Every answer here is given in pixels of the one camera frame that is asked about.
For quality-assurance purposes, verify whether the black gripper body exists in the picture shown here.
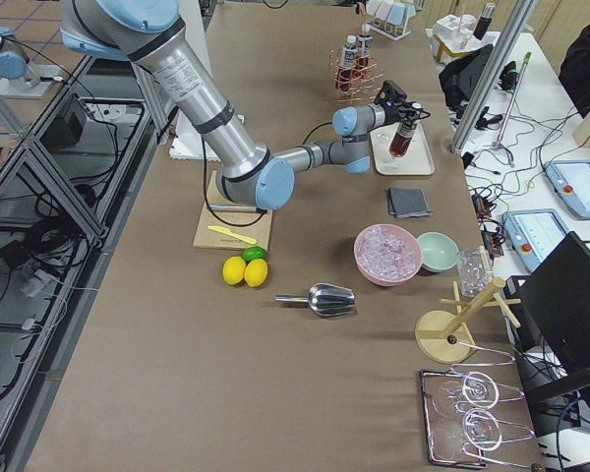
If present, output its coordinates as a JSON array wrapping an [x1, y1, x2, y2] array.
[[374, 80, 431, 126]]

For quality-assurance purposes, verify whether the tea bottle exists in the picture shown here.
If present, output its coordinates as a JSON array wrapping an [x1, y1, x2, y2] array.
[[388, 120, 419, 157], [335, 34, 357, 91], [355, 24, 373, 74]]

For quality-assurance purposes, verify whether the copper wire bottle basket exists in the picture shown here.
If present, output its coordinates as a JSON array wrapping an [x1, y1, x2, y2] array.
[[328, 38, 383, 102]]

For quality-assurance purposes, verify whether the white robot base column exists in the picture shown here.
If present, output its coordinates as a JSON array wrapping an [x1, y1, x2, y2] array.
[[168, 0, 246, 162]]

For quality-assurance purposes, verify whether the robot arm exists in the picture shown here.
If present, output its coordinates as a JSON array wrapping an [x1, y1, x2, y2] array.
[[60, 1, 430, 210]]

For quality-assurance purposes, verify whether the beige tray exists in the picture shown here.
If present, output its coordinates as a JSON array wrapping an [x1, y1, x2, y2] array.
[[370, 124, 435, 176]]

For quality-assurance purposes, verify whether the blue mug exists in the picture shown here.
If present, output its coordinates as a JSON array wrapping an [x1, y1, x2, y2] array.
[[386, 1, 416, 27]]

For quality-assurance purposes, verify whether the white cardboard box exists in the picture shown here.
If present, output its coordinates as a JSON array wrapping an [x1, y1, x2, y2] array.
[[433, 14, 483, 63]]

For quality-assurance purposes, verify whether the pink mug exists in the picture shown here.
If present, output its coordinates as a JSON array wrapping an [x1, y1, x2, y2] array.
[[372, 0, 396, 21]]

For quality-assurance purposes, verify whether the white mug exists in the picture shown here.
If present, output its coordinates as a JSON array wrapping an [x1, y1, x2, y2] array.
[[366, 0, 381, 17]]

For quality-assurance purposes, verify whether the pink bowl with ice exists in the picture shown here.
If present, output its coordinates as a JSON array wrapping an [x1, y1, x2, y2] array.
[[353, 223, 423, 287]]

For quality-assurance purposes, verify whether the green bowl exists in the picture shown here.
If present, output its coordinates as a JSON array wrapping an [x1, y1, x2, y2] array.
[[417, 232, 459, 273]]

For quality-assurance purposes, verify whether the wooden cutting board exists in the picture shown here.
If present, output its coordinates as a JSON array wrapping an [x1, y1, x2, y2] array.
[[193, 171, 273, 250]]

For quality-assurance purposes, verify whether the clear tumbler glass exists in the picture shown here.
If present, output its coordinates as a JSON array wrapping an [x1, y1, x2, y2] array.
[[456, 247, 493, 297]]

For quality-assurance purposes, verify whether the blue teach pendant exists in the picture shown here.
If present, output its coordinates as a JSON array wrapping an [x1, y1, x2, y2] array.
[[545, 160, 590, 219], [502, 208, 569, 272]]

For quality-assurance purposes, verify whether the person in dark jacket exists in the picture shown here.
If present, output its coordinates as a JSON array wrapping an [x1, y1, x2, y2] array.
[[559, 25, 590, 118]]

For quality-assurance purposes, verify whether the black knife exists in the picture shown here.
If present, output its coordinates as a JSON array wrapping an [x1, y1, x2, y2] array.
[[209, 205, 266, 214]]

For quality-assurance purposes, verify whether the green lime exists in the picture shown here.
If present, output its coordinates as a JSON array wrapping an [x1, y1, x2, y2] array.
[[242, 246, 266, 263]]

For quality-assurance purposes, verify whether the metal scoop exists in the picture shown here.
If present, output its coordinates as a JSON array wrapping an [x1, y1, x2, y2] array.
[[274, 283, 356, 318]]

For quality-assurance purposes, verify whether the yellow peeler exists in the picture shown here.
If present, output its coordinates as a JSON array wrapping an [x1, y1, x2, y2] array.
[[207, 225, 258, 246]]

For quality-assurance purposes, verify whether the yellow lemon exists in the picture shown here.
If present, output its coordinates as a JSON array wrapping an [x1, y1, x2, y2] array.
[[244, 259, 268, 287], [221, 256, 247, 285]]

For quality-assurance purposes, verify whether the wooden cup tree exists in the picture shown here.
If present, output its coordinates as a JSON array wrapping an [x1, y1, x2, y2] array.
[[415, 247, 521, 365]]

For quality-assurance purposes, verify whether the black monitor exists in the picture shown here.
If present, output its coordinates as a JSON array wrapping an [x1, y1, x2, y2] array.
[[504, 232, 590, 409]]

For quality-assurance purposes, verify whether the white wire cup rack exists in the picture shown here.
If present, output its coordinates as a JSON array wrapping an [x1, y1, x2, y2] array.
[[367, 14, 412, 41]]

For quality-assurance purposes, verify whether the aluminium frame post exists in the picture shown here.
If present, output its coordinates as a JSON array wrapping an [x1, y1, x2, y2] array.
[[449, 0, 538, 157]]

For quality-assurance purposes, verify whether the wire glass holder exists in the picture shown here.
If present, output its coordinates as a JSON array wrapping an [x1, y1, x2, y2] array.
[[419, 348, 543, 471]]

